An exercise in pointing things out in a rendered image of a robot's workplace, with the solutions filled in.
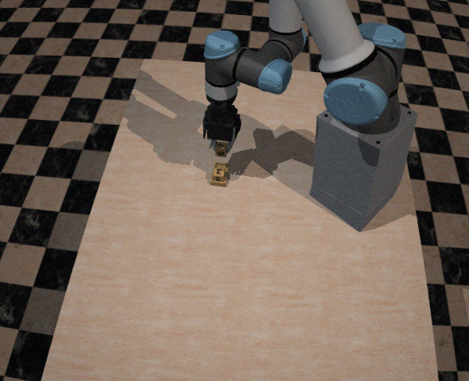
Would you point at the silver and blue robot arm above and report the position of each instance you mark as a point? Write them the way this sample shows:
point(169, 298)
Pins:
point(358, 82)

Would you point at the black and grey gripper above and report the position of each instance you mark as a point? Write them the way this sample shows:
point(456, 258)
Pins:
point(220, 124)

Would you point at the brown wooden tray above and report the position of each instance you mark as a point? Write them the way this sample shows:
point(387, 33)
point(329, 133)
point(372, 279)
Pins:
point(221, 165)

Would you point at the tan wooden number cube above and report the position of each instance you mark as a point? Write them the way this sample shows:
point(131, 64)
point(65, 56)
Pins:
point(219, 174)
point(221, 149)

